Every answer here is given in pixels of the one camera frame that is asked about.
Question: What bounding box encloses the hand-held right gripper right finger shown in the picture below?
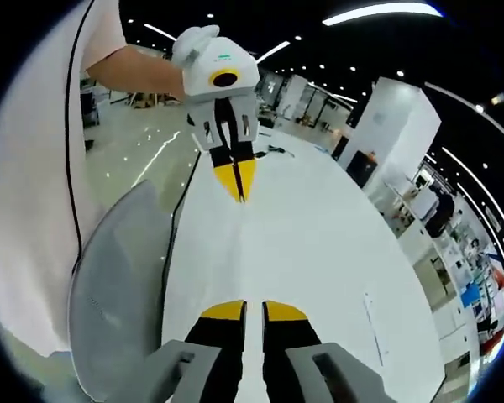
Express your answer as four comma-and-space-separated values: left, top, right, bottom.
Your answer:
261, 299, 398, 403

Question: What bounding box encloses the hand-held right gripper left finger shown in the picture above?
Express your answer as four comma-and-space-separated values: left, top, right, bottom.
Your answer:
144, 298, 249, 403

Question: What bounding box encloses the row of black tabletop devices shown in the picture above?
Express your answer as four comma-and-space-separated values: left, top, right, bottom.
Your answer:
255, 144, 296, 160

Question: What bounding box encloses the narrow tabletop slot cover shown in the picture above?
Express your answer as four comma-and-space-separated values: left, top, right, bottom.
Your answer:
362, 290, 391, 359

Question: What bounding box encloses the black box with orange mark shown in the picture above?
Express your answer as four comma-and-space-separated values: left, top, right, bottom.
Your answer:
346, 150, 379, 188

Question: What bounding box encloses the grey mesh chair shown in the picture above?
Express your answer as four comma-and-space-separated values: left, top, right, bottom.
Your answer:
66, 179, 186, 403

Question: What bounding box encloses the white square pillar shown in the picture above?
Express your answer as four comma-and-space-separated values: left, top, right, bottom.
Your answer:
346, 76, 442, 190

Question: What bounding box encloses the long white counter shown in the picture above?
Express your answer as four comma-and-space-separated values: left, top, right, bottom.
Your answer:
360, 180, 478, 379

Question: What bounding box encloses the person's light shirt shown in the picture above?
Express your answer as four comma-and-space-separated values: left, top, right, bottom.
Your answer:
0, 0, 127, 358

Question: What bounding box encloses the black cable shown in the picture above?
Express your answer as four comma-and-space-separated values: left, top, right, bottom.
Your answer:
65, 0, 96, 278

